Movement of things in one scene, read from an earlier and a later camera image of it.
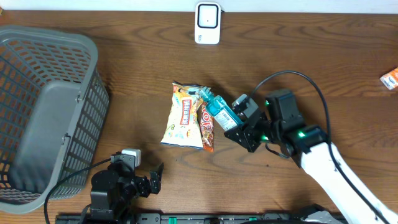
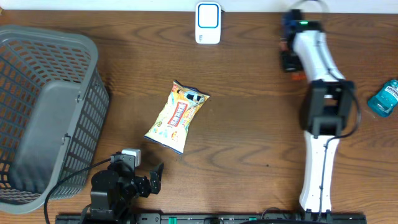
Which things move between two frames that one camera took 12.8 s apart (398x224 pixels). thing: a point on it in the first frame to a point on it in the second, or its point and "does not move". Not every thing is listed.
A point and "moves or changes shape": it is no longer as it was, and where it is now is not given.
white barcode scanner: (208, 23) does not move
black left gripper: (145, 189) does not move
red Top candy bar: (207, 126) to (298, 76)
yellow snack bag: (183, 127) moves or changes shape
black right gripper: (247, 139) to (286, 66)
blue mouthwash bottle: (218, 109) to (386, 101)
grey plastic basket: (53, 106) does not move
